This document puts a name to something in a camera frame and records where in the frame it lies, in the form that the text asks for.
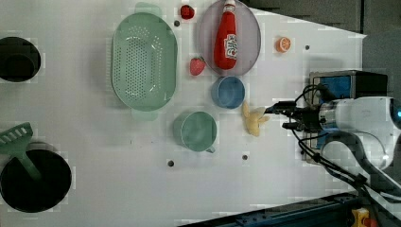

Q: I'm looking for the yellow clamp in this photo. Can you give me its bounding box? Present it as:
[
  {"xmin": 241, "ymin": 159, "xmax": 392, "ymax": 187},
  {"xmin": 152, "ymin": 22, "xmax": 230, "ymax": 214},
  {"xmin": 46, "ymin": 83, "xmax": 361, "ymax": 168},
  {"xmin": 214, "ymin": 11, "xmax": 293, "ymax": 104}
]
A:
[{"xmin": 352, "ymin": 208, "xmax": 378, "ymax": 227}]

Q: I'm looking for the red ketchup bottle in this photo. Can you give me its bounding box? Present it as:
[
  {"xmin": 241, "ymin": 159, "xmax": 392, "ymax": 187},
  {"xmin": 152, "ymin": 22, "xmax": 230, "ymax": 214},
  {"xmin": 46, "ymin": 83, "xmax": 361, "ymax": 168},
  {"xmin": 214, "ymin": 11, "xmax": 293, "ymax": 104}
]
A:
[{"xmin": 214, "ymin": 0, "xmax": 237, "ymax": 70}]

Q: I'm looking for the green perforated colander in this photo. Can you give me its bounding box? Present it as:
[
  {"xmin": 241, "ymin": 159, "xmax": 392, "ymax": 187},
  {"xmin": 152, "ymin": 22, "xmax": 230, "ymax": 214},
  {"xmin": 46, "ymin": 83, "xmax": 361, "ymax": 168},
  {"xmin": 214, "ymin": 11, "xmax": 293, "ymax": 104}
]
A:
[{"xmin": 112, "ymin": 2, "xmax": 178, "ymax": 121}]

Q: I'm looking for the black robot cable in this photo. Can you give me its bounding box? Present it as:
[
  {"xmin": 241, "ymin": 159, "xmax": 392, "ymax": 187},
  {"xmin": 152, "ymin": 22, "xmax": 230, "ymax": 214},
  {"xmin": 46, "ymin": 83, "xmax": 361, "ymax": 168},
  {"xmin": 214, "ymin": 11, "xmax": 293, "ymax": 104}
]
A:
[{"xmin": 291, "ymin": 82, "xmax": 401, "ymax": 218}]

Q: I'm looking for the grey round plate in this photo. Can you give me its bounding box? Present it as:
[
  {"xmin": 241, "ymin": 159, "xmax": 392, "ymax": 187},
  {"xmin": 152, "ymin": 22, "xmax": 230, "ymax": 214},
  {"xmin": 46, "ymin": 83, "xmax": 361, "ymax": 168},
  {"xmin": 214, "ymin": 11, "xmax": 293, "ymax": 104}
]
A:
[{"xmin": 197, "ymin": 0, "xmax": 261, "ymax": 76}]

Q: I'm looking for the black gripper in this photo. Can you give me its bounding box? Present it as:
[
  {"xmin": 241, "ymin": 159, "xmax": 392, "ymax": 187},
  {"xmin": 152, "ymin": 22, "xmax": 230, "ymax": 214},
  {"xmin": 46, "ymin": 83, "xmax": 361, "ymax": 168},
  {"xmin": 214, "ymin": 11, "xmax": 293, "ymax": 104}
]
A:
[{"xmin": 265, "ymin": 101, "xmax": 322, "ymax": 131}]

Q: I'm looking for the small black pot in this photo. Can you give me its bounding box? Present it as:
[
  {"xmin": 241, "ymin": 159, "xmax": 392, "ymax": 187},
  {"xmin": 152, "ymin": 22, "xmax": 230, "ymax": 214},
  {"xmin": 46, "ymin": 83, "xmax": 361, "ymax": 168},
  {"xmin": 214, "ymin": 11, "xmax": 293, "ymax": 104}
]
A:
[{"xmin": 0, "ymin": 37, "xmax": 42, "ymax": 82}]

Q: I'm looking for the dark red strawberry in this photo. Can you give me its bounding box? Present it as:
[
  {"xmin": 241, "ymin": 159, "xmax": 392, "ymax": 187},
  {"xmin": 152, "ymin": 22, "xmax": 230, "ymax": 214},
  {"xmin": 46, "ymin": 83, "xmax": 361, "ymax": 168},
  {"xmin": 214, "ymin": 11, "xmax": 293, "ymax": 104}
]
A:
[{"xmin": 180, "ymin": 5, "xmax": 195, "ymax": 20}]

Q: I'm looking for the pink red strawberry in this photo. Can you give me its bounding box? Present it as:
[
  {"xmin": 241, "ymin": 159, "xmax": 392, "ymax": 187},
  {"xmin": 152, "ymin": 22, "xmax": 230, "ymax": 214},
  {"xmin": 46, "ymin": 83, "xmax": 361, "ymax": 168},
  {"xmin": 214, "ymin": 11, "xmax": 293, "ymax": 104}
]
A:
[{"xmin": 189, "ymin": 58, "xmax": 206, "ymax": 76}]

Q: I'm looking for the blue bowl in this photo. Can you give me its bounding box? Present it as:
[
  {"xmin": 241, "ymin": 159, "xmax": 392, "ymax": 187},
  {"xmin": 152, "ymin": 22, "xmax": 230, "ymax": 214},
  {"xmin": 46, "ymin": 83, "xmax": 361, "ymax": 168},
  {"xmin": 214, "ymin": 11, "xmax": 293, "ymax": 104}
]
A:
[{"xmin": 211, "ymin": 77, "xmax": 245, "ymax": 109}]

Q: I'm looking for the large black pot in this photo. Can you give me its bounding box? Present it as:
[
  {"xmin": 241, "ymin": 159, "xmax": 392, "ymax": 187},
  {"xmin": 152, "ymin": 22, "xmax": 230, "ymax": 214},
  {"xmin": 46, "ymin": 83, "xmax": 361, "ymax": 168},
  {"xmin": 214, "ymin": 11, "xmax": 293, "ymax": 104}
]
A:
[{"xmin": 1, "ymin": 149, "xmax": 72, "ymax": 213}]

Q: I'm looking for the green slotted spatula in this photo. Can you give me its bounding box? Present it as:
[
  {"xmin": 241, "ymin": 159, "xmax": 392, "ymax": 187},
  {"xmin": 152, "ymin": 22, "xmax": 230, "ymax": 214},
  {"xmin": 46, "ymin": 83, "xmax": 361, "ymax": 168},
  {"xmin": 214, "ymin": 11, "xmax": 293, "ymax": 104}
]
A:
[{"xmin": 0, "ymin": 122, "xmax": 41, "ymax": 180}]

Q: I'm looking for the orange slice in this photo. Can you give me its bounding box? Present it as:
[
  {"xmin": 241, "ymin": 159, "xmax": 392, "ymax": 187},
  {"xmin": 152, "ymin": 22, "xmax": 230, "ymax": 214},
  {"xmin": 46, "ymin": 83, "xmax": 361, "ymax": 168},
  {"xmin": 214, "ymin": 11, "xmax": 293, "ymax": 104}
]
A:
[{"xmin": 275, "ymin": 37, "xmax": 291, "ymax": 53}]

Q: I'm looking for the green mug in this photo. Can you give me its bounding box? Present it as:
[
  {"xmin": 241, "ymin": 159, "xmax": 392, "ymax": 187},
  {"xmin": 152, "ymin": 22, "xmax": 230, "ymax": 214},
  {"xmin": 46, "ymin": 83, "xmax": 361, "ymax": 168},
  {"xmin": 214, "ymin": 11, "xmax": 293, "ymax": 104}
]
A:
[{"xmin": 173, "ymin": 112, "xmax": 218, "ymax": 153}]

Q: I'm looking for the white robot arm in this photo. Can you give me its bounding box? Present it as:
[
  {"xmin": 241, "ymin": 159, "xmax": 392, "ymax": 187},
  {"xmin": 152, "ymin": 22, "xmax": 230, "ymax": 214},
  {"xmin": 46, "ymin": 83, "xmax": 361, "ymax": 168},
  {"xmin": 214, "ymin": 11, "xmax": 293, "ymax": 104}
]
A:
[{"xmin": 265, "ymin": 96, "xmax": 400, "ymax": 203}]

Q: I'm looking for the blue metal frame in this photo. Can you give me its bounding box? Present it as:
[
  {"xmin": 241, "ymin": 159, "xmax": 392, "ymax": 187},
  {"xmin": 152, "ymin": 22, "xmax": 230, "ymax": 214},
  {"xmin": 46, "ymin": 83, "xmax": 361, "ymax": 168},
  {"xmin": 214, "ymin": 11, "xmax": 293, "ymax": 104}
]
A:
[{"xmin": 182, "ymin": 193, "xmax": 360, "ymax": 227}]

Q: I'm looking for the peeled plush banana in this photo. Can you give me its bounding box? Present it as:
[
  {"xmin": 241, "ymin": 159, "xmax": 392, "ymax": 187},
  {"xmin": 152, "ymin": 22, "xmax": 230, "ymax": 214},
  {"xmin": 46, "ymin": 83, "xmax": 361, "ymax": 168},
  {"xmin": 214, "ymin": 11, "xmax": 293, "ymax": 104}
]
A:
[{"xmin": 242, "ymin": 101, "xmax": 270, "ymax": 137}]

